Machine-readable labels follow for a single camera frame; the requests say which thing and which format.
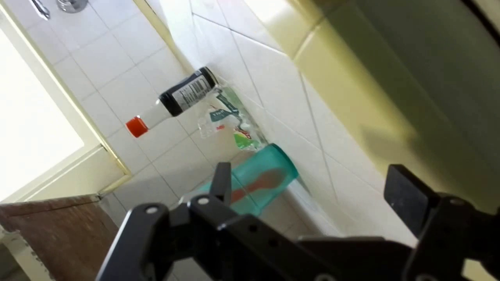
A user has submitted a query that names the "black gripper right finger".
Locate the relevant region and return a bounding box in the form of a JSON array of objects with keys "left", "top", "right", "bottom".
[{"left": 382, "top": 164, "right": 438, "bottom": 237}]

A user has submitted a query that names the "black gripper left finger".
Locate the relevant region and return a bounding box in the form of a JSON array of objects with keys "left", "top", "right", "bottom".
[{"left": 209, "top": 162, "right": 230, "bottom": 203}]

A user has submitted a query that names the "teal plastic cup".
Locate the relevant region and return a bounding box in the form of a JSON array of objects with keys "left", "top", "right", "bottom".
[{"left": 196, "top": 143, "right": 298, "bottom": 215}]

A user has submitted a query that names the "orange plastic spoon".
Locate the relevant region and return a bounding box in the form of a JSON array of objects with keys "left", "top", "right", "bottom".
[{"left": 230, "top": 170, "right": 284, "bottom": 203}]

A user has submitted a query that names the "clear plastic snack bag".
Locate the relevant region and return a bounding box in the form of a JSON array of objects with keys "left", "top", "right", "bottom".
[{"left": 196, "top": 86, "right": 266, "bottom": 151}]

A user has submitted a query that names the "dark sauce bottle red cap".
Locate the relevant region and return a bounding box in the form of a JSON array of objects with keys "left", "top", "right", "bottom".
[{"left": 126, "top": 67, "right": 216, "bottom": 137}]

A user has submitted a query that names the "upper wall cabinet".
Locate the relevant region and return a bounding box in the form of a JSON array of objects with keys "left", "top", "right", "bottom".
[{"left": 0, "top": 195, "right": 116, "bottom": 281}]

